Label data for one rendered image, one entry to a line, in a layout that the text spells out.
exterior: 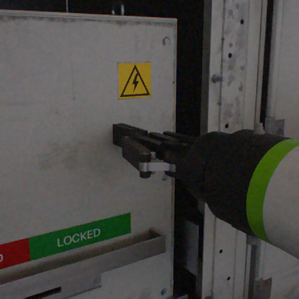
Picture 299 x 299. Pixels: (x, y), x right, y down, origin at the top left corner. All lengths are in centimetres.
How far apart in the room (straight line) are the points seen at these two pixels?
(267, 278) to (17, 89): 56
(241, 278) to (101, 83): 45
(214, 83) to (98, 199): 25
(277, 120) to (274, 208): 41
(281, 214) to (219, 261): 43
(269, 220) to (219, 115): 35
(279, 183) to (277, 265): 53
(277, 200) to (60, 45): 35
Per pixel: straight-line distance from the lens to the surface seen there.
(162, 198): 67
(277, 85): 71
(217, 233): 71
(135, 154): 45
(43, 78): 54
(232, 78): 66
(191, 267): 72
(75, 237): 61
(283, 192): 31
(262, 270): 80
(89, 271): 59
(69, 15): 55
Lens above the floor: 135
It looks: 14 degrees down
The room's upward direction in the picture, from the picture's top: straight up
